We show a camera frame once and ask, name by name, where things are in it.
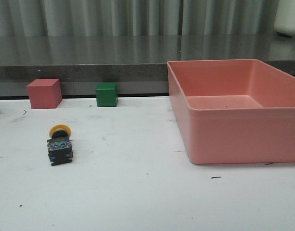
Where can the grey stone counter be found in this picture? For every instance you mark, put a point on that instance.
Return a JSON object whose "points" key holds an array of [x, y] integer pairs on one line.
{"points": [[136, 63]]}

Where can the green cube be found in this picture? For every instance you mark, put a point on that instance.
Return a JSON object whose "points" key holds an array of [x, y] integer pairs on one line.
{"points": [[107, 94]]}

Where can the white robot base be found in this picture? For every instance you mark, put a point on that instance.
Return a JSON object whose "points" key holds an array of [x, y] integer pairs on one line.
{"points": [[285, 18]]}

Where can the pink cube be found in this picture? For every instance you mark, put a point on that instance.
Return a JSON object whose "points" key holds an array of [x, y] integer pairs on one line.
{"points": [[44, 93]]}

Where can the pink plastic bin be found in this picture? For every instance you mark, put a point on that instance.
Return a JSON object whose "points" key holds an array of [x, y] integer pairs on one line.
{"points": [[233, 111]]}

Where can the yellow push button switch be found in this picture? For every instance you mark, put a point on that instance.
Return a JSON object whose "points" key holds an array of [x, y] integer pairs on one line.
{"points": [[59, 145]]}

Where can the grey curtain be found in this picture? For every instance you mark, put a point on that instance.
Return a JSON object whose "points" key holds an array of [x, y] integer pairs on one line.
{"points": [[30, 18]]}

